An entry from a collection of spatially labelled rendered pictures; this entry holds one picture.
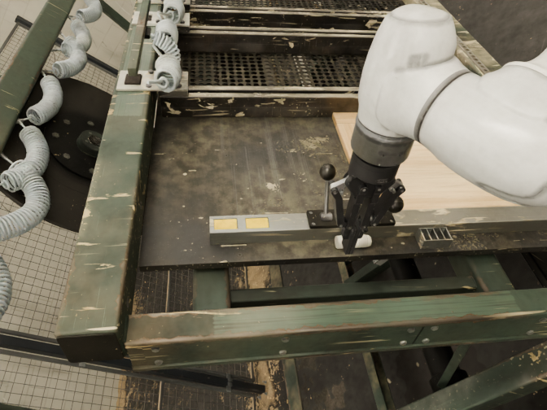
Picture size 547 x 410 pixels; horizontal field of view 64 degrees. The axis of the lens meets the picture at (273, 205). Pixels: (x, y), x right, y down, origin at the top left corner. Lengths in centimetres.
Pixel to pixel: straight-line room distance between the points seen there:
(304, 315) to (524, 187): 47
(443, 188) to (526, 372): 55
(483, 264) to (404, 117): 66
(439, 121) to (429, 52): 8
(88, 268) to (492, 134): 67
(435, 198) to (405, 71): 66
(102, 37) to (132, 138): 613
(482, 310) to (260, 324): 43
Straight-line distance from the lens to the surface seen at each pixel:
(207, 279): 97
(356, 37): 175
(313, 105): 135
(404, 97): 56
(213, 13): 184
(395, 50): 56
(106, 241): 89
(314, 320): 83
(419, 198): 116
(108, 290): 82
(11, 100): 173
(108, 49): 728
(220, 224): 96
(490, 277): 114
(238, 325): 81
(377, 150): 63
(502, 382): 145
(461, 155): 53
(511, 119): 52
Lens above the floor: 209
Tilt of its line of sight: 31 degrees down
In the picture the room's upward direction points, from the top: 65 degrees counter-clockwise
